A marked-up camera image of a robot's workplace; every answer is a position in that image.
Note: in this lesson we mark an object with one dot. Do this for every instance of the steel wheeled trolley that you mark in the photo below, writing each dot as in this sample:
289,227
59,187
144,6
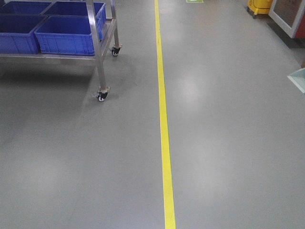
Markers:
100,51

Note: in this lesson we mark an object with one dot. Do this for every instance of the blue plastic crate front right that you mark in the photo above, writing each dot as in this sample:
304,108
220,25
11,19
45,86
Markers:
65,35

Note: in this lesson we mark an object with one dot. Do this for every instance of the blue plastic crate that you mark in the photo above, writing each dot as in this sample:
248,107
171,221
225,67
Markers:
73,8
17,33
65,35
24,7

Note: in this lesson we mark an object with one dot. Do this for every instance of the green floor safety sign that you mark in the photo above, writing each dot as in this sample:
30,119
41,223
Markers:
195,1

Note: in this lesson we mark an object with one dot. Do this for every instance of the blue plastic crate back right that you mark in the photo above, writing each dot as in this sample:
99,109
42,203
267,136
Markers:
73,8

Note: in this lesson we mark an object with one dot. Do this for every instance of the pale green tray corner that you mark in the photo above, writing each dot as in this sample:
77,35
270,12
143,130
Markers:
298,79

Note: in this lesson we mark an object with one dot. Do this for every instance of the yellow mop bucket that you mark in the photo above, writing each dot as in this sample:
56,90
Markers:
259,7

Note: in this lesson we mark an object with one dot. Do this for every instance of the blue plastic crate front left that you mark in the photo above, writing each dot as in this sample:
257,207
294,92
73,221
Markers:
17,33

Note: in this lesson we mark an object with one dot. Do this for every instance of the white framed cabinet door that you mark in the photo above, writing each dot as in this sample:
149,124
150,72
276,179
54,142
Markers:
289,15

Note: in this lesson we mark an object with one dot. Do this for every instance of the blue plastic crate back left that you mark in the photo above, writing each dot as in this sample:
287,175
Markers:
24,7

